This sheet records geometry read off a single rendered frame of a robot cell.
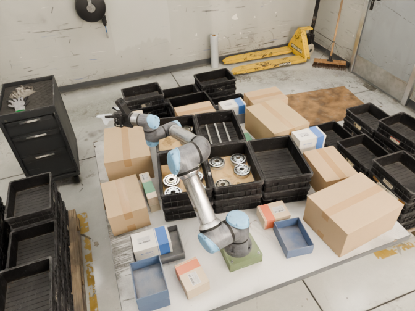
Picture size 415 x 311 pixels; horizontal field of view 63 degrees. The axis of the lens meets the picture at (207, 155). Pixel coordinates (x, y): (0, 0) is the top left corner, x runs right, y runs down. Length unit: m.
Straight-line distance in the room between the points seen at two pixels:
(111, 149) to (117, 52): 2.88
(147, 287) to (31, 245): 1.16
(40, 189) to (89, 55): 2.61
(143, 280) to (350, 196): 1.19
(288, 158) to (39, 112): 2.00
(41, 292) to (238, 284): 1.14
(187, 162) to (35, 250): 1.43
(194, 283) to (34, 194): 1.58
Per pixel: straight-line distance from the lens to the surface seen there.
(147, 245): 1.90
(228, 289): 1.83
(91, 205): 3.33
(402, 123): 3.54
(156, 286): 1.78
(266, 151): 2.36
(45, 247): 2.65
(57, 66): 5.15
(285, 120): 2.55
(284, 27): 5.91
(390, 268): 2.98
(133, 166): 2.30
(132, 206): 2.01
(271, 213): 2.03
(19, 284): 2.41
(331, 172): 2.23
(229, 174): 2.16
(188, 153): 1.60
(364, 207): 2.02
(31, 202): 2.84
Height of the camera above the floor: 2.30
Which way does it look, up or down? 40 degrees down
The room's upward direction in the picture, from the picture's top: 3 degrees counter-clockwise
